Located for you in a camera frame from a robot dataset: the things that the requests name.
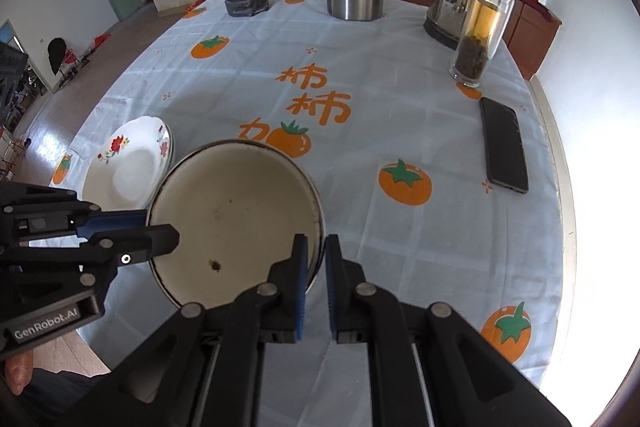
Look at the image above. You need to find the persimmon print tablecloth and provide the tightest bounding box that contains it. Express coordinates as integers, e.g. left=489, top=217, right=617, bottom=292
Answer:
left=49, top=0, right=563, bottom=388

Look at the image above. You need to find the glass tea bottle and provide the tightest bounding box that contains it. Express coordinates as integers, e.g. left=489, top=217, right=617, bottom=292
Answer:
left=448, top=0, right=521, bottom=88

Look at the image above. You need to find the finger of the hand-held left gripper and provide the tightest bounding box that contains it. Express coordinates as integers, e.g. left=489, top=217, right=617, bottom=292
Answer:
left=0, top=223, right=181, bottom=283
left=0, top=180, right=151, bottom=249

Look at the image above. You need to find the dark clothing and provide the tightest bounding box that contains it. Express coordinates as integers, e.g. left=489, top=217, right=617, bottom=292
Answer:
left=20, top=367, right=116, bottom=427

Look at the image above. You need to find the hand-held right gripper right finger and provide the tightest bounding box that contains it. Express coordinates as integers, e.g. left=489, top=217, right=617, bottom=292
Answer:
left=325, top=234, right=573, bottom=427

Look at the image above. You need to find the chair with black jacket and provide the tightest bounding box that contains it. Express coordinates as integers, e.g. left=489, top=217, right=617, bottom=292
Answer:
left=47, top=38, right=91, bottom=90

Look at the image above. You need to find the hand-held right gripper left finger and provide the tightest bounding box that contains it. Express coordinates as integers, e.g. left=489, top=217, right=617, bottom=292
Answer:
left=55, top=233, right=310, bottom=427

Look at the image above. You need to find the person's left hand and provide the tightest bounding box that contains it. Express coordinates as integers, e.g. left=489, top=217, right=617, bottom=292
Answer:
left=6, top=349, right=35, bottom=396

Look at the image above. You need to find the black smartphone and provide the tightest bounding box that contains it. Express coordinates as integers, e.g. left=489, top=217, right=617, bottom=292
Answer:
left=479, top=97, right=530, bottom=194

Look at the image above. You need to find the white enamel bowl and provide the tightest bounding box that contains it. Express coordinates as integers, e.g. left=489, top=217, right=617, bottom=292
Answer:
left=145, top=141, right=327, bottom=310

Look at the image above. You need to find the glass sliding door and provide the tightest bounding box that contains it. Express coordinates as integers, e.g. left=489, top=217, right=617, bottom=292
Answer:
left=0, top=19, right=48, bottom=132

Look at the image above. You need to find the white plate with red flowers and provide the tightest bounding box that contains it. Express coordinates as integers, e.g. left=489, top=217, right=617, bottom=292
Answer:
left=81, top=117, right=173, bottom=210

